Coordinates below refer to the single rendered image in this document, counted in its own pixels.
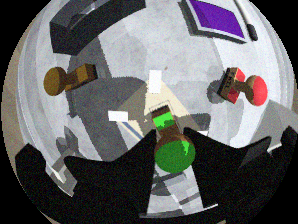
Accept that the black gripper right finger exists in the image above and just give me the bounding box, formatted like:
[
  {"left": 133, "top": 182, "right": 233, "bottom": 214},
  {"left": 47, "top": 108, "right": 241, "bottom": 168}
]
[{"left": 182, "top": 128, "right": 271, "bottom": 209}]

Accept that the grey mug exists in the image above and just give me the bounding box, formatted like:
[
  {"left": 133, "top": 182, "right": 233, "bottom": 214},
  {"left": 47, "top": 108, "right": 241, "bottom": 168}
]
[{"left": 49, "top": 148, "right": 84, "bottom": 196}]

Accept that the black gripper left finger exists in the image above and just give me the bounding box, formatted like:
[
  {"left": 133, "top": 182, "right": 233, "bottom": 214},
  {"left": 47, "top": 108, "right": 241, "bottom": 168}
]
[{"left": 64, "top": 129, "right": 157, "bottom": 216}]

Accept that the red and brown rubber stamp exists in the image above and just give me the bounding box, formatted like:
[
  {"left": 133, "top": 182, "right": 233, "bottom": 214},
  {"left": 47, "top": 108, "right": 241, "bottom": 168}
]
[{"left": 217, "top": 67, "right": 267, "bottom": 107}]

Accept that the white cylinder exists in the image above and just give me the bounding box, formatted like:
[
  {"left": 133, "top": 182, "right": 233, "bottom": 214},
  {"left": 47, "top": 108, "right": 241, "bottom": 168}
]
[{"left": 234, "top": 0, "right": 258, "bottom": 41}]

